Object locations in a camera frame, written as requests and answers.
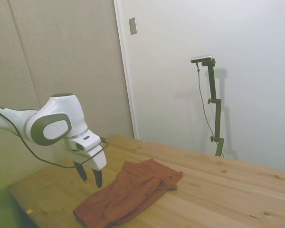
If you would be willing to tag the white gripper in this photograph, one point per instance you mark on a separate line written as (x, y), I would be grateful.
(98, 161)

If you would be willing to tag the rust orange shorts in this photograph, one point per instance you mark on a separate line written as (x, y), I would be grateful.
(133, 190)

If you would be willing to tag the small yellow tape scrap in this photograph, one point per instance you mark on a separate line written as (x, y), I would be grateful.
(29, 210)

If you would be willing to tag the white door frame trim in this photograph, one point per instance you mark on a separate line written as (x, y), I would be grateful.
(125, 71)

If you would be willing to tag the dark jointed camera stand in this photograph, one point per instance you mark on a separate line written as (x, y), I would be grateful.
(217, 118)

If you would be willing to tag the grey wall plate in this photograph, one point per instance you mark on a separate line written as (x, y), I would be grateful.
(133, 26)

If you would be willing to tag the silver camera on stand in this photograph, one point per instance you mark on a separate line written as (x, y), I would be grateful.
(202, 58)

